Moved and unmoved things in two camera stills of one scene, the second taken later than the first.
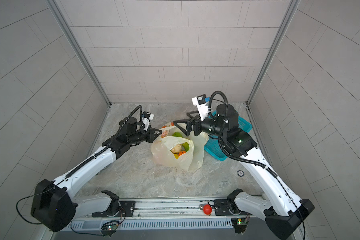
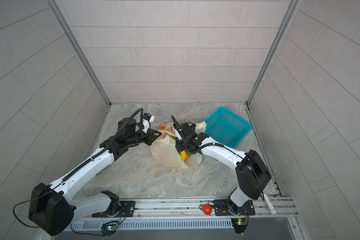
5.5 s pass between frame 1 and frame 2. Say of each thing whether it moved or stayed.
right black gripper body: moved
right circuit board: stayed
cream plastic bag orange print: stayed
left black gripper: stayed
